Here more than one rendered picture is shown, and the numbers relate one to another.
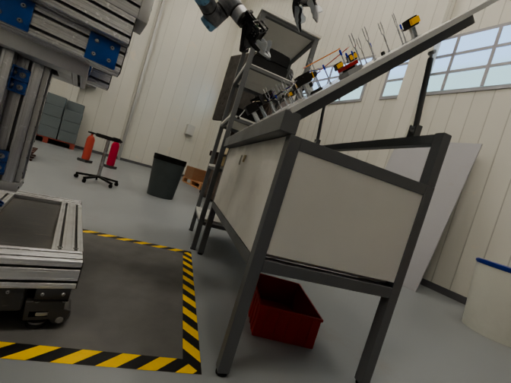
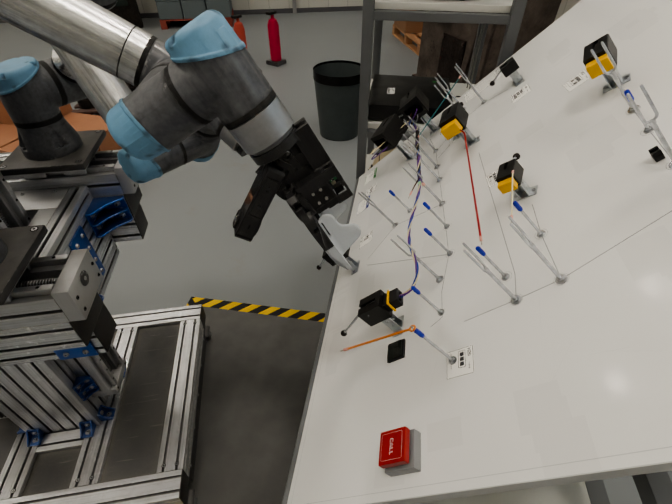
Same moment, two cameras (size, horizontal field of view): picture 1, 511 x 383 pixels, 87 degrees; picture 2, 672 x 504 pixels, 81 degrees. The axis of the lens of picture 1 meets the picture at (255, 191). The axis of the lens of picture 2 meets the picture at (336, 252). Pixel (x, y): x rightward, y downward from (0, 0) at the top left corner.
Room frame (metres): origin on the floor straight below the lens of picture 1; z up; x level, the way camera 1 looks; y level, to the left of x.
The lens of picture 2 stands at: (0.67, -0.20, 1.70)
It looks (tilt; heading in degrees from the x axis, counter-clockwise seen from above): 42 degrees down; 25
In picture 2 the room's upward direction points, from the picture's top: straight up
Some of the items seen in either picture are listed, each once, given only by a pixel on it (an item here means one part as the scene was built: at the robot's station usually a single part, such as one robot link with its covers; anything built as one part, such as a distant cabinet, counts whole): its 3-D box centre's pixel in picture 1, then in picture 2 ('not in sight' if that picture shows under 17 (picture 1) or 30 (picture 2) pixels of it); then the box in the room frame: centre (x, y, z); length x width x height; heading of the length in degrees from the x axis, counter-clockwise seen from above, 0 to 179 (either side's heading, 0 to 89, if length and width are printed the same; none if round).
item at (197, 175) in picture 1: (206, 180); (432, 26); (7.56, 1.41, 0.24); 1.33 x 0.91 x 0.48; 35
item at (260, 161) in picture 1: (249, 186); not in sight; (1.13, 0.03, 0.60); 0.55 x 0.03 x 0.39; 16
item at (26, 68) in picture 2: not in sight; (26, 88); (1.27, 0.99, 1.33); 0.13 x 0.12 x 0.14; 169
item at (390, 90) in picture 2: (249, 121); (409, 97); (2.27, 0.23, 1.09); 0.35 x 0.33 x 0.07; 16
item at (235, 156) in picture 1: (229, 178); not in sight; (1.66, 0.18, 0.60); 0.55 x 0.02 x 0.39; 16
